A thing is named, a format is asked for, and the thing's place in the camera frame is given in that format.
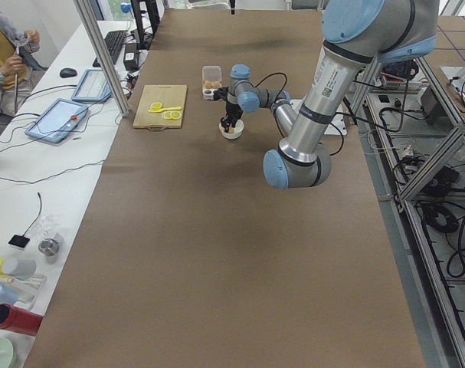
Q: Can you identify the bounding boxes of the black camera cable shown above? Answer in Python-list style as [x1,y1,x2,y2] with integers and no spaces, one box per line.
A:
[251,71,290,97]

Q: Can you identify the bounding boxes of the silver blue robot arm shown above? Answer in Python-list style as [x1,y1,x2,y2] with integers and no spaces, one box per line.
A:
[214,1,439,189]

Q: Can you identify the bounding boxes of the black keyboard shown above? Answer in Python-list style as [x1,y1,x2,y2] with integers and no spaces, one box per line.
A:
[104,30,127,64]

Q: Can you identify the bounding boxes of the black power adapter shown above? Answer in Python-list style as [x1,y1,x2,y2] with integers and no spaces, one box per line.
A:
[123,42,139,71]

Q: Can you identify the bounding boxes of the grey cup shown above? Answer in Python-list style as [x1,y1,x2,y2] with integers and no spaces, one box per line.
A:
[2,258,37,280]

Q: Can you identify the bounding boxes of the blue teach pendant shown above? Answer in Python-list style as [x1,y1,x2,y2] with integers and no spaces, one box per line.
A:
[25,98,88,143]
[71,68,111,104]

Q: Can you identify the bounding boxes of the aluminium frame post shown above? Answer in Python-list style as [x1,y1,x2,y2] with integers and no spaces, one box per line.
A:
[74,0,129,117]

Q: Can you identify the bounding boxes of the white ceramic bowl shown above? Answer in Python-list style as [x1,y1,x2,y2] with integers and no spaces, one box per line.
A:
[218,120,244,140]

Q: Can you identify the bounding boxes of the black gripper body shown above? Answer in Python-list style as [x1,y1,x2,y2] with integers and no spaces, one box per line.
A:
[223,100,243,123]

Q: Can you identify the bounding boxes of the light blue cup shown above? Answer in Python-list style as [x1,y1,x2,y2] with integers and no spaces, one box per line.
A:
[0,283,18,305]

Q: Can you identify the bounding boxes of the metal cylinder cup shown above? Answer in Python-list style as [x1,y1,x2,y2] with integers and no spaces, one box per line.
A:
[38,233,64,265]

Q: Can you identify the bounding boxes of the yellow plastic knife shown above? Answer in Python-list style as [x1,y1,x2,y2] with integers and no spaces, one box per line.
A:
[148,106,182,113]

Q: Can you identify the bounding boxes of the wooden cutting board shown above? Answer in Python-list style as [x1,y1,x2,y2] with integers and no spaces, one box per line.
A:
[133,84,188,130]

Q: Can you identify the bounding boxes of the lemon slice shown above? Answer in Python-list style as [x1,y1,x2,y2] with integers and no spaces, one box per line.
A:
[161,111,171,120]
[149,101,163,112]
[169,110,182,120]

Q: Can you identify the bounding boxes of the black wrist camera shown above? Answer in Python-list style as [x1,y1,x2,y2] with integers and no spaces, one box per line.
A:
[213,87,228,101]

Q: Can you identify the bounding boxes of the person in yellow shirt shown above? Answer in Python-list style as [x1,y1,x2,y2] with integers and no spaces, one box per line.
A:
[0,12,45,117]

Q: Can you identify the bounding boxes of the clear plastic egg box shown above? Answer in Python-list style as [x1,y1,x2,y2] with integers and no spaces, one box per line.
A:
[202,65,222,100]

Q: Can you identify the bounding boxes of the small black pad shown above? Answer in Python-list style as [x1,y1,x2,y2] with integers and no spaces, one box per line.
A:
[8,235,31,250]

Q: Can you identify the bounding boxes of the black computer mouse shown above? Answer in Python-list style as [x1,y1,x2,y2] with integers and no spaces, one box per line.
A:
[59,67,77,78]

